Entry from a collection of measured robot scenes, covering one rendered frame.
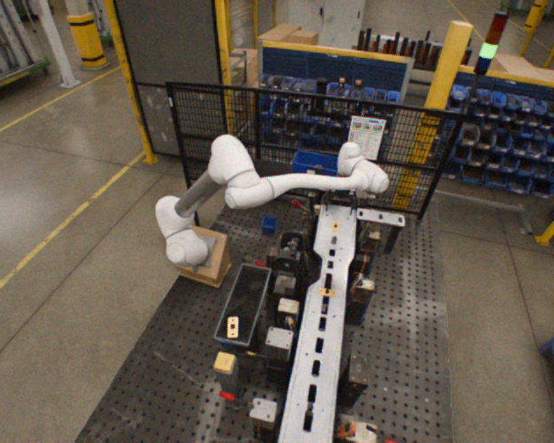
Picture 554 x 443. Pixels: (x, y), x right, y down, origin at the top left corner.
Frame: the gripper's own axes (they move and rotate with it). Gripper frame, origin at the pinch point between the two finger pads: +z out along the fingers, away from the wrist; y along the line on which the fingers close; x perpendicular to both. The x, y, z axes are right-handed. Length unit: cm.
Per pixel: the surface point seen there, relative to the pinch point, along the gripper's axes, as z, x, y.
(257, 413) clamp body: 7, -107, -18
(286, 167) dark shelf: 10, 49, -39
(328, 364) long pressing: 13, -82, 5
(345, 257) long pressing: 13.1, -22.7, 7.2
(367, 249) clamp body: 18.6, -8.3, 19.9
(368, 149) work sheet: -9, 54, 14
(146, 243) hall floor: 113, 39, -174
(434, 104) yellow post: -44, 58, 47
